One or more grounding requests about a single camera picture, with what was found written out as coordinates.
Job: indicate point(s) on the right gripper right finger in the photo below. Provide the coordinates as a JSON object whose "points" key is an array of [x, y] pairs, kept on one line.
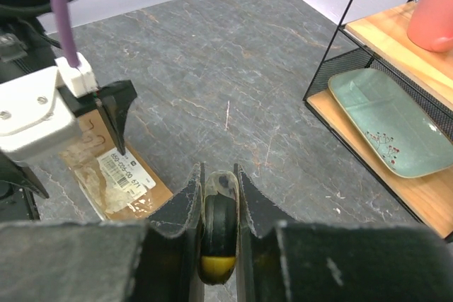
{"points": [[281, 259]]}

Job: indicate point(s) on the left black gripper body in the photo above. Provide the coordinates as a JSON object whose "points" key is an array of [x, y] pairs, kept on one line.
{"points": [[86, 103]]}

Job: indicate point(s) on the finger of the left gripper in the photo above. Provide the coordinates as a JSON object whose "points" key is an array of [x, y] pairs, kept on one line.
{"points": [[113, 103], [22, 177]]}

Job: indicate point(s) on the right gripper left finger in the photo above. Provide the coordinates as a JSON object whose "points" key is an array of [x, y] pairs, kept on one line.
{"points": [[142, 260]]}

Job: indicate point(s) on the yellow utility knife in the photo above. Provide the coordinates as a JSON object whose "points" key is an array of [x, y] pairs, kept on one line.
{"points": [[220, 227]]}

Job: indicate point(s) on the brown cardboard express box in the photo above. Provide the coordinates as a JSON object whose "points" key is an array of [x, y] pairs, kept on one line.
{"points": [[118, 187]]}

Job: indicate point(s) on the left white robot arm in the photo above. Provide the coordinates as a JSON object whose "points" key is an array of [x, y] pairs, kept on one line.
{"points": [[33, 34]]}

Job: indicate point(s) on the teal rectangular plate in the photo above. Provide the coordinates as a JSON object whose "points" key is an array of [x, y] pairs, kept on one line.
{"points": [[401, 134]]}

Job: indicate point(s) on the pink ceramic mug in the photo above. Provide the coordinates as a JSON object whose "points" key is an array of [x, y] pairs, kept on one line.
{"points": [[430, 26]]}

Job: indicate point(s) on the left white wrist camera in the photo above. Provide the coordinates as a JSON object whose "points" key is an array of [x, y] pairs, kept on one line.
{"points": [[35, 119]]}

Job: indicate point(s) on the black wire wooden shelf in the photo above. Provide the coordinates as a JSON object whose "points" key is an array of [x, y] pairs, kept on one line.
{"points": [[381, 43]]}

